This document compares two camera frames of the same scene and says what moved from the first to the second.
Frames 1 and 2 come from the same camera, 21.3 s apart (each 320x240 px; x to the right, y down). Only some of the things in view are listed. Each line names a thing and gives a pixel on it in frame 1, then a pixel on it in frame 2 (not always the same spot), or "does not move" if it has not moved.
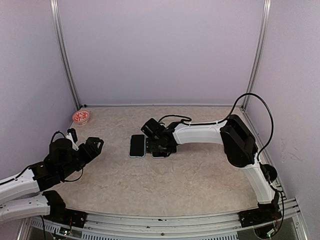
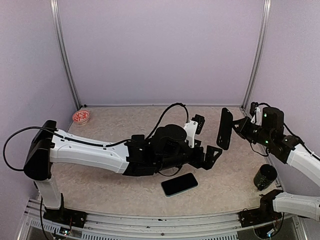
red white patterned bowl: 81,117 does not move
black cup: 269,172 does not move
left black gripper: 88,155 to 210,161
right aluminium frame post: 266,17 does not move
